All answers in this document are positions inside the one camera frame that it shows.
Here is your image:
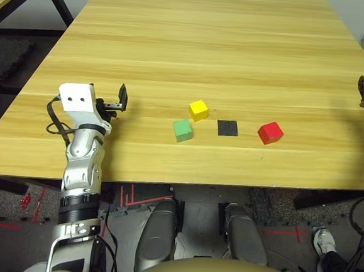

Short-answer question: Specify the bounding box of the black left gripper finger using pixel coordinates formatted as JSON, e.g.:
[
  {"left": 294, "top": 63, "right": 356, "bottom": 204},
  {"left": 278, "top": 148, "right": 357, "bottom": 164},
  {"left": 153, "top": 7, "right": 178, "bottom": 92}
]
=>
[{"left": 116, "top": 82, "right": 131, "bottom": 112}]

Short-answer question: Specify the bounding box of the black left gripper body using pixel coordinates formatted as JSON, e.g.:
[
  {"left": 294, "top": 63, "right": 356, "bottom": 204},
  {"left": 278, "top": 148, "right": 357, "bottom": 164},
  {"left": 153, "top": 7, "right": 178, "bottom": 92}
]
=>
[{"left": 93, "top": 96, "right": 123, "bottom": 121}]

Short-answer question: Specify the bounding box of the green wooden block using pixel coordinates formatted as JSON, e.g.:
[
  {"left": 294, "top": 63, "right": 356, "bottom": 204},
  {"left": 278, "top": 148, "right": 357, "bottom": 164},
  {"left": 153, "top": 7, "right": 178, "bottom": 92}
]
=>
[{"left": 171, "top": 117, "right": 195, "bottom": 144}]

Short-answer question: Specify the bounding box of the yellow wooden block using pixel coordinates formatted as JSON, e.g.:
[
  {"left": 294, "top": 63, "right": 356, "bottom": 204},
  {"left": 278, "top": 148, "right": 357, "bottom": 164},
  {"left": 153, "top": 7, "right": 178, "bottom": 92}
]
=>
[{"left": 187, "top": 98, "right": 210, "bottom": 124}]

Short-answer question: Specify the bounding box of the red wooden block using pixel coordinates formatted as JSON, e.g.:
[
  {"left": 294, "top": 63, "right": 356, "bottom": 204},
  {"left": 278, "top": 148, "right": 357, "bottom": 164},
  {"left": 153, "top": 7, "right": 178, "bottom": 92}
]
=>
[{"left": 256, "top": 120, "right": 285, "bottom": 147}]

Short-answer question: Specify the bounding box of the black square marker pad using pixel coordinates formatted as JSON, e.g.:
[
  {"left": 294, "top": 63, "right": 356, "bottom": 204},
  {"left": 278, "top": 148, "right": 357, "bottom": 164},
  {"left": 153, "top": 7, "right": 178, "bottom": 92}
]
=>
[{"left": 216, "top": 119, "right": 240, "bottom": 138}]

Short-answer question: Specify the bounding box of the black foam floor mat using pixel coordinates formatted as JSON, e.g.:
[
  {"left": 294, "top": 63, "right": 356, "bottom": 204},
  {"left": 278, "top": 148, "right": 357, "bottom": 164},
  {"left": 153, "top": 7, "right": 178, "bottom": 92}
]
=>
[{"left": 0, "top": 35, "right": 38, "bottom": 84}]

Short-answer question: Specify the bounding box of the dark grey robot left leg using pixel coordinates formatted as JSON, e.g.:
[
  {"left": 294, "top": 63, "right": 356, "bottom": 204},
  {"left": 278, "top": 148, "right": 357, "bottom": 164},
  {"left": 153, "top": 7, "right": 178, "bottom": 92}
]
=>
[{"left": 133, "top": 196, "right": 181, "bottom": 272}]

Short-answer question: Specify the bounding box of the dark grey robot leg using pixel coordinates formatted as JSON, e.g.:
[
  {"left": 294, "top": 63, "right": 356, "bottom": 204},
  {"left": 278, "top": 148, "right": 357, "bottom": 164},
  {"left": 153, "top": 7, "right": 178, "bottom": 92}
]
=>
[
  {"left": 221, "top": 202, "right": 273, "bottom": 266},
  {"left": 133, "top": 196, "right": 181, "bottom": 272}
]

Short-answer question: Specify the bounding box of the white sneaker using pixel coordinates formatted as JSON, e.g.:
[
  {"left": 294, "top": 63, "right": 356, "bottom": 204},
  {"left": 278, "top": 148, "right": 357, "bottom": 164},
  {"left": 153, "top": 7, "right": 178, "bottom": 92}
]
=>
[{"left": 310, "top": 226, "right": 339, "bottom": 259}]

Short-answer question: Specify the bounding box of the dark grey robot right leg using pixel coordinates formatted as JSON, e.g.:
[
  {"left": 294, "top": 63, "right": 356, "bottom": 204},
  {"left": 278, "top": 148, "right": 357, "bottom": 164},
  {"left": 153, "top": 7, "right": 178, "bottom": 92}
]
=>
[{"left": 221, "top": 202, "right": 273, "bottom": 266}]

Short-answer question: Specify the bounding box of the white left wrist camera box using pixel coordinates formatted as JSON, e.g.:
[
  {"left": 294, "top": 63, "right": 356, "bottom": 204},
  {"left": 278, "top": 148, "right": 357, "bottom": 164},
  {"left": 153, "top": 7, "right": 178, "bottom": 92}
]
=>
[{"left": 55, "top": 81, "right": 116, "bottom": 137}]

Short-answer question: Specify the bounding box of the black left wrist camera cable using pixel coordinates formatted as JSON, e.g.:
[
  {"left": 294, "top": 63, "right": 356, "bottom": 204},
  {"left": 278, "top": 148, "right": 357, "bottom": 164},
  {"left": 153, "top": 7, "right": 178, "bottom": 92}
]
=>
[{"left": 44, "top": 95, "right": 79, "bottom": 144}]

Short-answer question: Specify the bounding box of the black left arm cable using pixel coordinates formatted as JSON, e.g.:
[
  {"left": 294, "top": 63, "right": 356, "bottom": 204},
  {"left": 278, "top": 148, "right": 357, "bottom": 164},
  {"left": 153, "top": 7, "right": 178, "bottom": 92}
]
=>
[{"left": 95, "top": 199, "right": 124, "bottom": 272}]

